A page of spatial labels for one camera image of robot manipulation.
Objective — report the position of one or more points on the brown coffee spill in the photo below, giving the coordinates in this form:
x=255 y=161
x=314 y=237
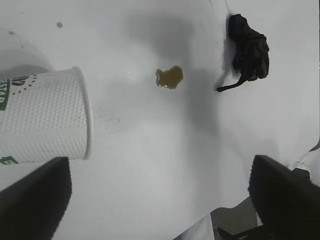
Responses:
x=170 y=78

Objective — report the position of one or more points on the black and purple cloth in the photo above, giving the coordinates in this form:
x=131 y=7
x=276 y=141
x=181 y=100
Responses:
x=251 y=53

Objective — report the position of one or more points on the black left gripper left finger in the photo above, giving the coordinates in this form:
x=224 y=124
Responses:
x=32 y=207

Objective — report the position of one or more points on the white paper coffee cup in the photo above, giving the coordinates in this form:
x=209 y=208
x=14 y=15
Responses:
x=45 y=115

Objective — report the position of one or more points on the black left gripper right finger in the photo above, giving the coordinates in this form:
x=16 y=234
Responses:
x=287 y=207

